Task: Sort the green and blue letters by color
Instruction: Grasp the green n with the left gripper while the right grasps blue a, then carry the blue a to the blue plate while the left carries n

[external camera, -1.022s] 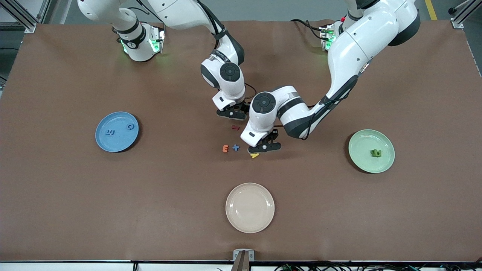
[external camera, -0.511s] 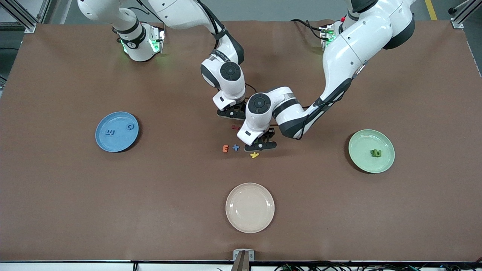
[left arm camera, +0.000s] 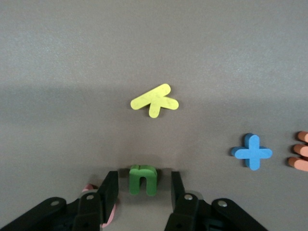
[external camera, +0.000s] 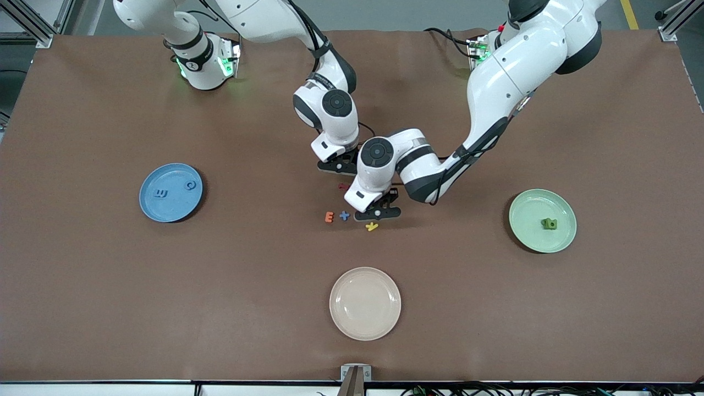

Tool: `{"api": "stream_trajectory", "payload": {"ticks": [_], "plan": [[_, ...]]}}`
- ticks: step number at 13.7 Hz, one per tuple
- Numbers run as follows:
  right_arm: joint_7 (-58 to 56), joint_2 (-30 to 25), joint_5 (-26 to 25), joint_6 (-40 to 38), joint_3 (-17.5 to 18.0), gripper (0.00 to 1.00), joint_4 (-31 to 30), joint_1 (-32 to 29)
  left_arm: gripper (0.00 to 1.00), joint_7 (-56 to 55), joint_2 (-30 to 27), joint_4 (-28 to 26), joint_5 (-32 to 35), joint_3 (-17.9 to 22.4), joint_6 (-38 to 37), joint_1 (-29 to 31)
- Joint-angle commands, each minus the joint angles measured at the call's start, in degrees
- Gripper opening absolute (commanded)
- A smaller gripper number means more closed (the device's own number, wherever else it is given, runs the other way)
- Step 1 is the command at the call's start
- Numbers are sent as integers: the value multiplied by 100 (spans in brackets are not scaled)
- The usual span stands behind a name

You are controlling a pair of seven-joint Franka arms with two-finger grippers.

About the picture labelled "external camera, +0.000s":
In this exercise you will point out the silver aluminium frame profile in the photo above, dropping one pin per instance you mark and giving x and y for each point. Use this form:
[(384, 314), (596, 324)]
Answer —
[(674, 25), (41, 37)]

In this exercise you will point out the blue number three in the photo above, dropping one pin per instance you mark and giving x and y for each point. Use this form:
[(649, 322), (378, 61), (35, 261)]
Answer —
[(161, 193)]

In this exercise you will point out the blue plus sign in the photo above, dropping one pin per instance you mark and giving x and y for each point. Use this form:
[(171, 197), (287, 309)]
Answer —
[(344, 215)]

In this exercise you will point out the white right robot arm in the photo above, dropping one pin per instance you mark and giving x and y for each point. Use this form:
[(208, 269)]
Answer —
[(258, 16)]

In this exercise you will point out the blue plate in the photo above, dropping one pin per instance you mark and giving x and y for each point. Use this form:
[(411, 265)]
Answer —
[(170, 209)]

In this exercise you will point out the light green plate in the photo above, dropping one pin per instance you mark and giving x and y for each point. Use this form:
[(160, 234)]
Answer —
[(528, 231)]

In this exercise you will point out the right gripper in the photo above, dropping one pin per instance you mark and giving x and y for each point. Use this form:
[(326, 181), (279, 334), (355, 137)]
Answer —
[(352, 155)]

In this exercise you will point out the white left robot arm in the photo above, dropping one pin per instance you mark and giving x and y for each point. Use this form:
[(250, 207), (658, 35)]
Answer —
[(517, 66)]

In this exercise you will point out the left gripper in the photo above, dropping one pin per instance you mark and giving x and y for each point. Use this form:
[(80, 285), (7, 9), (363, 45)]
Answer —
[(393, 196)]

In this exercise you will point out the yellow letter k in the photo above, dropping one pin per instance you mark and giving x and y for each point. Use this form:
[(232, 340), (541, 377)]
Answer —
[(372, 226)]

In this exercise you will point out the white table edge rail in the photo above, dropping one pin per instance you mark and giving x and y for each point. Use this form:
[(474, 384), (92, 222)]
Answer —
[(110, 390)]

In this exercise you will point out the beige plate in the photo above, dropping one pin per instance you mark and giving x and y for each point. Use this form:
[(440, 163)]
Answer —
[(365, 303)]

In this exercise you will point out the brown table cover sheet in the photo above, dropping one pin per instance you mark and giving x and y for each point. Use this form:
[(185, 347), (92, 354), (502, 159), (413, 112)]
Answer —
[(220, 308)]

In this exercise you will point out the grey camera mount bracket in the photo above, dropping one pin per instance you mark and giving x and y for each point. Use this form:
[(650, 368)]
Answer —
[(356, 374)]

